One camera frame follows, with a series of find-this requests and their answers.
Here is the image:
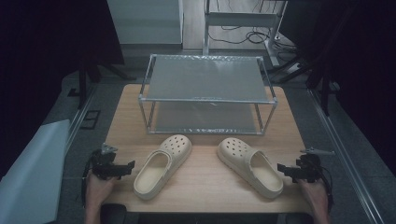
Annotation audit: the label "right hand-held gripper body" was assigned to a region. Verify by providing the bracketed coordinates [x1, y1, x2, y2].
[294, 147, 336, 185]

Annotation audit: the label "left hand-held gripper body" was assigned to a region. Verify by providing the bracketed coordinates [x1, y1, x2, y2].
[90, 143, 132, 181]

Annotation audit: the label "cream clog shoe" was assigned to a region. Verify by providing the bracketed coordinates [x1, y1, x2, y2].
[216, 137, 285, 200]
[133, 133, 193, 202]

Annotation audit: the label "two-tier grey shoe rack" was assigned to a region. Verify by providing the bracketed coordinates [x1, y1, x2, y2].
[137, 53, 278, 136]

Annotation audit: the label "person's left hand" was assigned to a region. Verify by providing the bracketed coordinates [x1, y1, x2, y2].
[85, 170, 119, 209]

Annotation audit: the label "person's right hand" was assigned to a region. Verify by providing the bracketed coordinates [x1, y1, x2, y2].
[299, 178, 331, 214]

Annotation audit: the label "white sheet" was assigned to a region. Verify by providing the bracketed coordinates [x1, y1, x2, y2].
[0, 119, 73, 224]

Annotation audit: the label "black metal stand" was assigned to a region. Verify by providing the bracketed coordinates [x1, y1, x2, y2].
[266, 43, 341, 118]
[77, 58, 136, 110]

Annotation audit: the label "dark curtain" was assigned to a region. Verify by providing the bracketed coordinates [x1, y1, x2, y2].
[0, 0, 126, 180]
[285, 0, 396, 177]

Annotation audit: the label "white cabinet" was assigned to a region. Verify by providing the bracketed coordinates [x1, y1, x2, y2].
[106, 0, 185, 46]

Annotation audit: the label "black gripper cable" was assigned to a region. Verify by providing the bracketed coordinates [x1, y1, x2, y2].
[320, 166, 334, 214]
[80, 151, 95, 207]

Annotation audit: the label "aluminium floor rail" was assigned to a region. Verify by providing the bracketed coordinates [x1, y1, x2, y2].
[63, 86, 98, 151]
[307, 88, 387, 224]

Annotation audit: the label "black floor socket frame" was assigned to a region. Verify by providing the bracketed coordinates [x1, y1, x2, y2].
[79, 109, 102, 131]

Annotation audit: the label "black floor cables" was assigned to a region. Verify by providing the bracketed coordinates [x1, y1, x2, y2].
[207, 24, 301, 63]

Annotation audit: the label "white metal desk frame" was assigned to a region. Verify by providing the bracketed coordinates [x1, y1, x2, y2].
[202, 0, 290, 68]

